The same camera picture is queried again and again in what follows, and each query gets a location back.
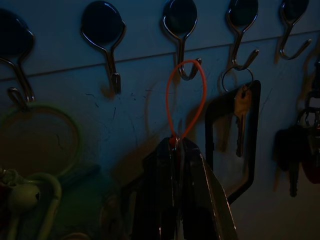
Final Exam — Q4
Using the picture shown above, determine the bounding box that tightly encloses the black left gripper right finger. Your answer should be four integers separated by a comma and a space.
178, 138, 238, 240

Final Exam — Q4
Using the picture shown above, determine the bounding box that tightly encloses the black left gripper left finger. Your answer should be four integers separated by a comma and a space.
131, 137, 180, 240

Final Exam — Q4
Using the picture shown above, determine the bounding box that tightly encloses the clear badge holder orange loop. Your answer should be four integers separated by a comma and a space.
165, 58, 208, 152

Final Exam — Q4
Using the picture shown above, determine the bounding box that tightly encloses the carabiner with black car keys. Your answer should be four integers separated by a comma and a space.
273, 53, 320, 198

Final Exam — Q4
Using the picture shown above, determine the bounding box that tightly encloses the blue head metal hook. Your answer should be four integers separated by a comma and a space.
278, 0, 313, 61
161, 0, 203, 81
0, 8, 36, 111
80, 0, 127, 95
226, 0, 260, 72

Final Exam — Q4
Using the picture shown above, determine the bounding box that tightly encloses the black rectangular frame tag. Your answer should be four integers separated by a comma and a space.
204, 79, 262, 205

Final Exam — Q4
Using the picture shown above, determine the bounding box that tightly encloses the brass key on ring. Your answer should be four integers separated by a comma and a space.
221, 67, 255, 158

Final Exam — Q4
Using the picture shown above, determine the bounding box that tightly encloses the green ring plush keychain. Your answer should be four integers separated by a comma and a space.
0, 102, 83, 240

